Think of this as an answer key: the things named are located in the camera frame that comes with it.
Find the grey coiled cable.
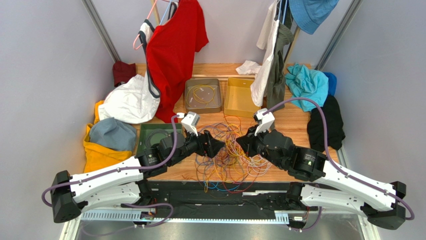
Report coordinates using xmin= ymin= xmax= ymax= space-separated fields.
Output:
xmin=145 ymin=129 xmax=171 ymax=151

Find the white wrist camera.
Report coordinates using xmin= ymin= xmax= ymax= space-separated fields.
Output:
xmin=177 ymin=111 xmax=200 ymax=136
xmin=253 ymin=108 xmax=275 ymax=136

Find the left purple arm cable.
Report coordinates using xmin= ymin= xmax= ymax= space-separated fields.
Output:
xmin=41 ymin=114 xmax=181 ymax=237

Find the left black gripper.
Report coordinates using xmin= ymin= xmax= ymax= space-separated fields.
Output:
xmin=168 ymin=125 xmax=226 ymax=167

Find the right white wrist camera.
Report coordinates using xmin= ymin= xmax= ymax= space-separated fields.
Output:
xmin=253 ymin=108 xmax=275 ymax=136

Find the pink clothes hanger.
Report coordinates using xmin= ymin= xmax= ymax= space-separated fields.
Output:
xmin=132 ymin=0 xmax=160 ymax=51

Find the olive hanging garment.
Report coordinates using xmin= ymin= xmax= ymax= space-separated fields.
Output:
xmin=266 ymin=21 xmax=294 ymax=109

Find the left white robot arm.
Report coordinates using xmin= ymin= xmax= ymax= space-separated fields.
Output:
xmin=47 ymin=130 xmax=225 ymax=223

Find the yellow plastic tray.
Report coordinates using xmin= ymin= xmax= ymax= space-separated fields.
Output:
xmin=223 ymin=77 xmax=260 ymax=119

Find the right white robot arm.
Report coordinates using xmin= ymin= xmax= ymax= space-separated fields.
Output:
xmin=236 ymin=126 xmax=414 ymax=230

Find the yellow cloth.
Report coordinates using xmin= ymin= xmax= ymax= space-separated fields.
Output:
xmin=83 ymin=100 xmax=133 ymax=173

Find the blue hanging hat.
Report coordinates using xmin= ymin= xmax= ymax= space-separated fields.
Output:
xmin=288 ymin=0 xmax=339 ymax=35

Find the white grey trimmed tank top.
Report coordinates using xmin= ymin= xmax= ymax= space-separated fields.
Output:
xmin=138 ymin=18 xmax=162 ymax=100

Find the grey metal tray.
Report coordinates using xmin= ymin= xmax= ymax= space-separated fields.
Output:
xmin=183 ymin=78 xmax=223 ymax=114

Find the white crumpled cloth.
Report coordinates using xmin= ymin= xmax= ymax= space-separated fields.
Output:
xmin=235 ymin=60 xmax=262 ymax=75

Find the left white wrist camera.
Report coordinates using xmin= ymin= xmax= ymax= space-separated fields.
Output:
xmin=177 ymin=111 xmax=200 ymax=136

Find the white hanging shirt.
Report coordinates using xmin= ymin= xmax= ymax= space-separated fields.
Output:
xmin=250 ymin=0 xmax=279 ymax=107

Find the black cloth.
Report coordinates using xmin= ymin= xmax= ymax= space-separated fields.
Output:
xmin=307 ymin=95 xmax=346 ymax=152

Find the dark red cloth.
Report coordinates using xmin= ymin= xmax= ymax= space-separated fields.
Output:
xmin=112 ymin=61 xmax=137 ymax=87

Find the turquoise cloth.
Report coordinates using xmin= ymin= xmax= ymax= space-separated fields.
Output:
xmin=285 ymin=63 xmax=329 ymax=112

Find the grey blue cloth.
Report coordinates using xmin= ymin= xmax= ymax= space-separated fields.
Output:
xmin=89 ymin=117 xmax=137 ymax=152

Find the red t-shirt on hanger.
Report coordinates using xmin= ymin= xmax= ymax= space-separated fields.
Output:
xmin=147 ymin=0 xmax=209 ymax=123

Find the green plastic tray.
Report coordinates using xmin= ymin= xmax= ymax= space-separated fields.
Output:
xmin=136 ymin=123 xmax=174 ymax=155

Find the dark blue cloth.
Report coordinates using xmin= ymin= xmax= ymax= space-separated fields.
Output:
xmin=323 ymin=72 xmax=337 ymax=96

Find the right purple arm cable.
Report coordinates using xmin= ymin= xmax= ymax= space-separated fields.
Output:
xmin=262 ymin=97 xmax=416 ymax=233

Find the tangled coloured cable pile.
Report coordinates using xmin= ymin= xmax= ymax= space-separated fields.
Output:
xmin=190 ymin=113 xmax=290 ymax=200

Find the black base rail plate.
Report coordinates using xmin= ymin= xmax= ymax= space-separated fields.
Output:
xmin=135 ymin=180 xmax=318 ymax=220

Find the white cloth pile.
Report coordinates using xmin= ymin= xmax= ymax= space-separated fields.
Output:
xmin=97 ymin=72 xmax=161 ymax=124

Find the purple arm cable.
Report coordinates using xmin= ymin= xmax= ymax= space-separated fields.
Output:
xmin=262 ymin=97 xmax=416 ymax=233
xmin=41 ymin=114 xmax=181 ymax=237

